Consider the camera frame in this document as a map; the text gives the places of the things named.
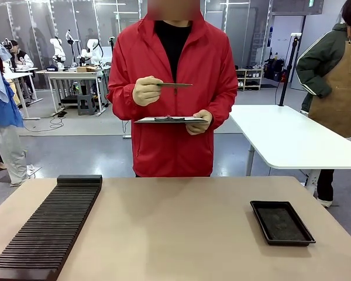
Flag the white rounded table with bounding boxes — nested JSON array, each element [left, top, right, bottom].
[[229, 104, 351, 196]]

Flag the black slotted PCB rack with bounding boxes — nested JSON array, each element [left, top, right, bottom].
[[0, 174, 103, 281]]

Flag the black floor cables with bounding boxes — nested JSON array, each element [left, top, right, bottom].
[[22, 110, 68, 133]]

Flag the grey step stool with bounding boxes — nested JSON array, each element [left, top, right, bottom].
[[77, 93, 96, 116]]

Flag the person's left forearm red sleeve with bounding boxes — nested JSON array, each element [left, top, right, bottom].
[[209, 90, 239, 130]]

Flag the person in blue shirt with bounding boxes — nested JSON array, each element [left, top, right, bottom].
[[0, 32, 36, 188]]

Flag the black equipment cases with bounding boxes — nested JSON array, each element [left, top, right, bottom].
[[264, 57, 287, 81]]

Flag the black clipboard with paper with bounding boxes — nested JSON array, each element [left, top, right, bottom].
[[133, 116, 209, 125]]

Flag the seated person with headset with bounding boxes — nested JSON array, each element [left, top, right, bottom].
[[2, 39, 35, 102]]

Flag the white height-adjustable desk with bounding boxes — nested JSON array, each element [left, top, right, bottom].
[[2, 67, 44, 121]]

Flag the person's right forearm red sleeve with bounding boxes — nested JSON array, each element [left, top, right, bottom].
[[106, 83, 139, 121]]

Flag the grey lab workbench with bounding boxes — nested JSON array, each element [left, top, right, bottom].
[[35, 67, 112, 117]]

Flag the person in brown apron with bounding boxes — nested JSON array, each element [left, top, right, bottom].
[[295, 0, 351, 209]]

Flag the white wooden shoe shelf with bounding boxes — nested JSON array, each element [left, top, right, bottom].
[[236, 68, 264, 91]]

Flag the person's right hand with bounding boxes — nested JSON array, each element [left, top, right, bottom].
[[132, 76, 164, 107]]

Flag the black tripod pole stand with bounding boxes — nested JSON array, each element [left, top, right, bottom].
[[278, 32, 302, 107]]

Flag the black shallow tray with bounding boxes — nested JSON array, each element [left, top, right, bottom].
[[249, 200, 316, 246]]

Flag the person in red jacket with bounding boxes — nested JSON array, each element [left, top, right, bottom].
[[106, 13, 239, 178]]

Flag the person's left hand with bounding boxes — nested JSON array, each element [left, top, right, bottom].
[[185, 109, 214, 136]]

